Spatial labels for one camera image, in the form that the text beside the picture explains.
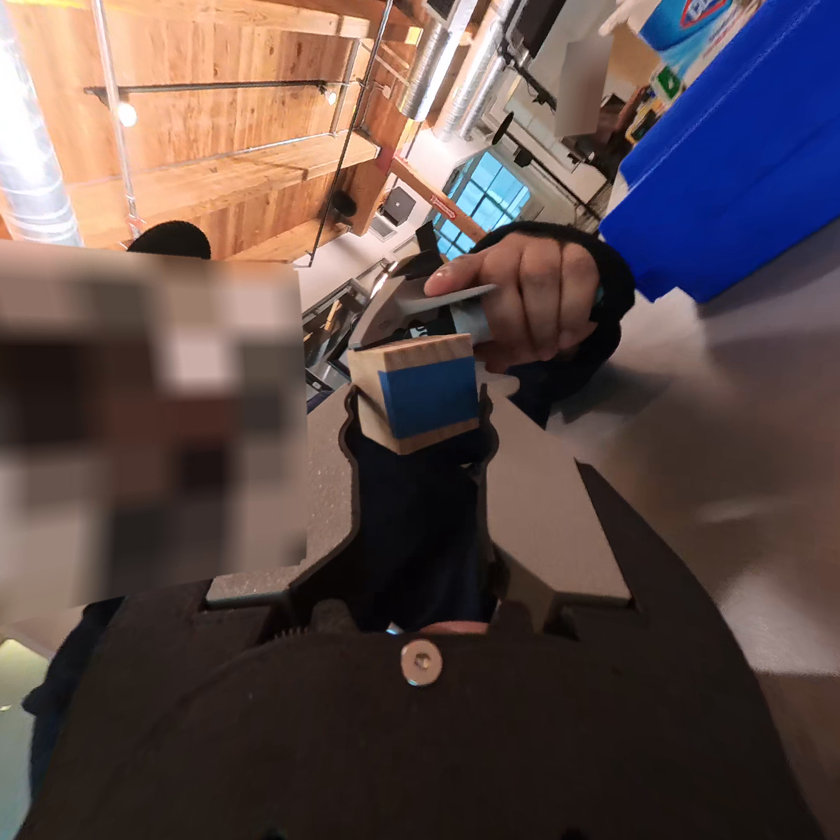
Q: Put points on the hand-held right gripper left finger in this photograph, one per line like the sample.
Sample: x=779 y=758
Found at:
x=328 y=499

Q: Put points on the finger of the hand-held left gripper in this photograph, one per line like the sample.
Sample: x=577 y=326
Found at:
x=384 y=308

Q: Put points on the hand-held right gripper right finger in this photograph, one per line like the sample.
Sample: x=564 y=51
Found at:
x=551 y=525

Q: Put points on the wooden cube with blue stripe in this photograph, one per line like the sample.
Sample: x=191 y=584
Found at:
x=426 y=394

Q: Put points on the blue plastic bin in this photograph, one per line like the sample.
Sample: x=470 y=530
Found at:
x=735 y=164

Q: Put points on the person's left hand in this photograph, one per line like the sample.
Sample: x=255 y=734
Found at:
x=544 y=295

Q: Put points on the person's navy clothed torso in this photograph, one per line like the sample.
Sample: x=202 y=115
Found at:
x=420 y=525

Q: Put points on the ceiling spot lamp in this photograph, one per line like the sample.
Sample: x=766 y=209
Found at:
x=330 y=97
x=126 y=113

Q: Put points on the small green sign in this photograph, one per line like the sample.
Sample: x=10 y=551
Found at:
x=669 y=82

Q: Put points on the white disinfectant wipes canister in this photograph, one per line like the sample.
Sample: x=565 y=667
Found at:
x=682 y=26

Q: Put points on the grey wall box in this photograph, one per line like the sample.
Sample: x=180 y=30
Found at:
x=399 y=205

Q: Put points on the silver ventilation duct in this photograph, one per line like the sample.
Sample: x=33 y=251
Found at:
x=426 y=65
x=476 y=79
x=33 y=164

